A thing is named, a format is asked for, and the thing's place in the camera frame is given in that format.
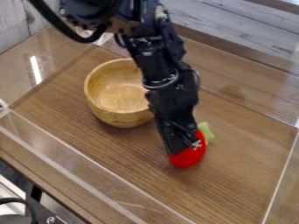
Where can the black table clamp bracket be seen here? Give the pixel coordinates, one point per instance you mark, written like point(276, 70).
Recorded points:
point(45, 215)

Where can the red plush strawberry toy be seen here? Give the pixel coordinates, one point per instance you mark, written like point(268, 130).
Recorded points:
point(192, 155)

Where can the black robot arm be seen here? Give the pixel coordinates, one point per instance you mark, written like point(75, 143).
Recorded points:
point(143, 29)

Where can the clear acrylic tray wall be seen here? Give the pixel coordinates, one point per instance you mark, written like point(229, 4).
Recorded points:
point(87, 188)

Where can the wooden bowl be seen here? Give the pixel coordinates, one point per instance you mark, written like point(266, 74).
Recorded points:
point(117, 95)

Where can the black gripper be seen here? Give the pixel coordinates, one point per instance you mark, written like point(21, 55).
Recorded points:
point(173, 97)

